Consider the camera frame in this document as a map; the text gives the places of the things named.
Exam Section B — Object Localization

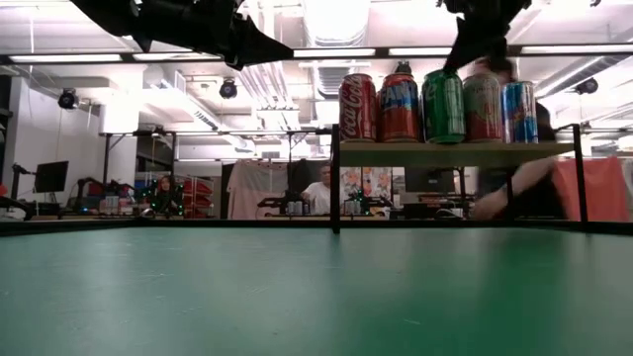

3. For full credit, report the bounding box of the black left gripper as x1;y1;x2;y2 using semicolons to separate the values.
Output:
131;0;296;70

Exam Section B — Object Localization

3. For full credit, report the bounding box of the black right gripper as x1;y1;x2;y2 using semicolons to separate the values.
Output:
442;0;533;71

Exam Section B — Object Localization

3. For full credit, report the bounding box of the white pink Spindrift can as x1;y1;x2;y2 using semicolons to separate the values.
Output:
462;72;504;143

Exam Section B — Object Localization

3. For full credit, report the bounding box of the green Sprite can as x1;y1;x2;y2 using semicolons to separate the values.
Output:
421;68;466;145

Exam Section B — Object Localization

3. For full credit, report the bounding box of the slim Red Bull can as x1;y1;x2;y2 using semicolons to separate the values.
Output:
501;80;539;144

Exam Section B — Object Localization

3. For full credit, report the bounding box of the red soda can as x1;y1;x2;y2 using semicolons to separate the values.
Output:
378;72;421;143

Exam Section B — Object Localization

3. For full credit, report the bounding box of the red Coca-Cola can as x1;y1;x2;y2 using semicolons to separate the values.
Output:
338;72;379;143

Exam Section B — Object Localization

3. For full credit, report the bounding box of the black overhead light bar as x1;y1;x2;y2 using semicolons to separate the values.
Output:
0;44;633;65

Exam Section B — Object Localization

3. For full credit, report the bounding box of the black cloth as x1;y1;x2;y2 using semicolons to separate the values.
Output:
286;158;331;219

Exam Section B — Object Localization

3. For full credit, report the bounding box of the white cloth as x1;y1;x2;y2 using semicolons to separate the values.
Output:
226;160;291;221

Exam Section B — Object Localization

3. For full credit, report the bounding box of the black computer monitor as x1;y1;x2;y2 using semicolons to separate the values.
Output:
404;166;457;195
33;160;70;195

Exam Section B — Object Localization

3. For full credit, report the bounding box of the red parts bin rack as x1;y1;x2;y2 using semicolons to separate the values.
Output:
170;173;217;219

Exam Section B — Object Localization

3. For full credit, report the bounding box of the floral patterned cloth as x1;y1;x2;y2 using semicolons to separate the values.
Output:
340;166;393;218

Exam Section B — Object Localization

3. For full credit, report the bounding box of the red fabric cover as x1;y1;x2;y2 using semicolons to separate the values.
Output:
551;155;629;223

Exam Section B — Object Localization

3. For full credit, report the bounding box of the green table mat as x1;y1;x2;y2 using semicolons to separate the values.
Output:
0;225;633;356

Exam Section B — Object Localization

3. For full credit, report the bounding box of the red black background machine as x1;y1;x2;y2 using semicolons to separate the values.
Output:
0;182;36;222

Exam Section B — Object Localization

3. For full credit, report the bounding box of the wooden shelf with black frame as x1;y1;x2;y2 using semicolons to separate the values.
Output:
329;123;590;234

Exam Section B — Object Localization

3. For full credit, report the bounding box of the black metal table frame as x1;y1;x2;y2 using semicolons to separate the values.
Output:
0;217;633;237

